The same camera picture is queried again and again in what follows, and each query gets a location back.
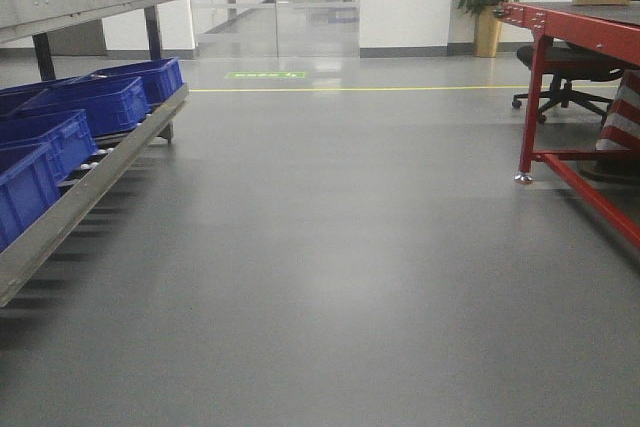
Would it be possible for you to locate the blue crate middle lower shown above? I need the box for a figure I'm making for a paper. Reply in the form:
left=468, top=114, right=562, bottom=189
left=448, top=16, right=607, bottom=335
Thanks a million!
left=17, top=76, right=151, bottom=138

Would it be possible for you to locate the blue crate far lower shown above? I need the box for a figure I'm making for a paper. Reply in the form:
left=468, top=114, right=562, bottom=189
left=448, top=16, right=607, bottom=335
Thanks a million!
left=85, top=57, right=184, bottom=105

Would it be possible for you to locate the glass double door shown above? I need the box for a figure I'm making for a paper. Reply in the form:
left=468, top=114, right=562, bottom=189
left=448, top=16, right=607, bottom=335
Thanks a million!
left=191, top=0, right=360, bottom=58

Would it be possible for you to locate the blue crate left lower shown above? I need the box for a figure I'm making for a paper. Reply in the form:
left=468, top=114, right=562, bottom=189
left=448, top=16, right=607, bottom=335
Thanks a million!
left=0, top=77, right=79, bottom=121

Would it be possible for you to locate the blue crate near-middle lower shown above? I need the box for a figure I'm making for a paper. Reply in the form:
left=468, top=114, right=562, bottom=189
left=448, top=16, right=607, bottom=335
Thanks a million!
left=1, top=110, right=98, bottom=182

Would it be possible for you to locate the black office chair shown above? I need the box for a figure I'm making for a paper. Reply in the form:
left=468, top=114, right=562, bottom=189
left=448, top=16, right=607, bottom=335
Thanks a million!
left=537, top=46, right=635, bottom=126

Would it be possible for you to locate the blue crate nearest lower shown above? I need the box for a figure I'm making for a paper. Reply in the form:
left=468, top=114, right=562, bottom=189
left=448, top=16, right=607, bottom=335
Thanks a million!
left=1, top=143, right=60, bottom=250

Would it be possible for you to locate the red white striped barrier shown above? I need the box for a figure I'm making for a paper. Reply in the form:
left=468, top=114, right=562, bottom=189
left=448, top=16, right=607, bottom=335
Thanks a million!
left=595, top=70, right=639, bottom=152

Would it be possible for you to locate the grey metal flow rack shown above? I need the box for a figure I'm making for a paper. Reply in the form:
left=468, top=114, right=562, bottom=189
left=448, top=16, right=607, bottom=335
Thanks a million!
left=1, top=0, right=189, bottom=306

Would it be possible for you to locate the red frame conveyor table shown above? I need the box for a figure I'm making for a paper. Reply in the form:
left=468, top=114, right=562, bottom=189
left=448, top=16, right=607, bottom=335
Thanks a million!
left=498, top=2, right=639, bottom=247

